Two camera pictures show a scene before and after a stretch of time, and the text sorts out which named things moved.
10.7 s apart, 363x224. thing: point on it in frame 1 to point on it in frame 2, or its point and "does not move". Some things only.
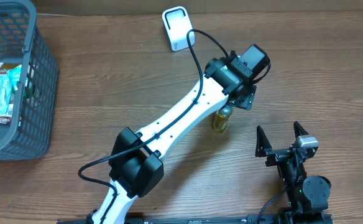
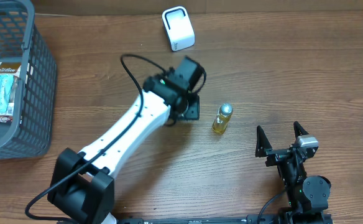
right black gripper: x=276 y=155 does not move
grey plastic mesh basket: x=9 y=35 does not move
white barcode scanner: x=177 y=23 does not move
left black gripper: x=241 y=98 to x=189 y=109
